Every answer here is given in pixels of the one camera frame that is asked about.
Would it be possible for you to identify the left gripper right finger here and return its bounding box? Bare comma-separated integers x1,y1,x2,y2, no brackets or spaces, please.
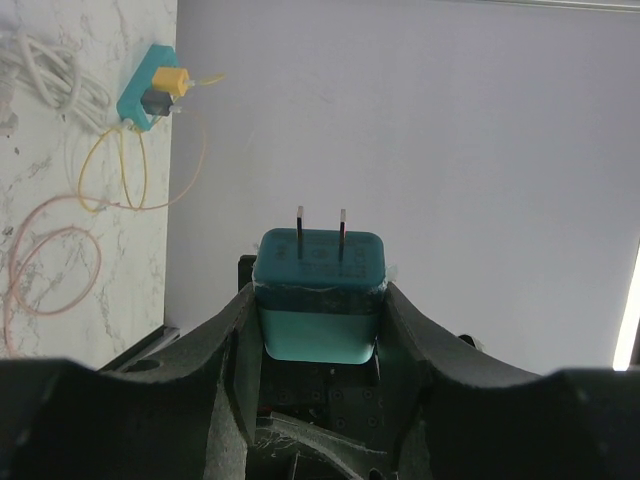
377,285,639,479

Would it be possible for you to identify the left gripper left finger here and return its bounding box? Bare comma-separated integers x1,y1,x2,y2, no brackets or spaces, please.
1,286,261,479

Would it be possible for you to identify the teal plug adapter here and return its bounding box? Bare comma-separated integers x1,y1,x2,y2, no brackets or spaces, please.
252,207,388,365

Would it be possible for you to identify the yellow thin cable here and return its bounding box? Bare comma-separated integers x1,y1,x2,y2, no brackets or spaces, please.
78,72,226,215

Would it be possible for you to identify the grey small cube adapter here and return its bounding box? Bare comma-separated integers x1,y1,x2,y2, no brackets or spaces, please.
141,89,182,117

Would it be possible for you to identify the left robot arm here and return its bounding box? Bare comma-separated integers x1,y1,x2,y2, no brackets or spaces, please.
1,286,639,479

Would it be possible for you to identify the small yellow plug adapter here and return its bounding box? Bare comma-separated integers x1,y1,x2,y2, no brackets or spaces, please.
151,67,196,98

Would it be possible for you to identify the teal power strip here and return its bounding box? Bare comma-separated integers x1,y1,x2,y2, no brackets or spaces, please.
116,44,179,132

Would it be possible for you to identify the white coiled cord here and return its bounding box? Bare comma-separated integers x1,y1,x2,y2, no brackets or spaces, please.
0,30,112,137

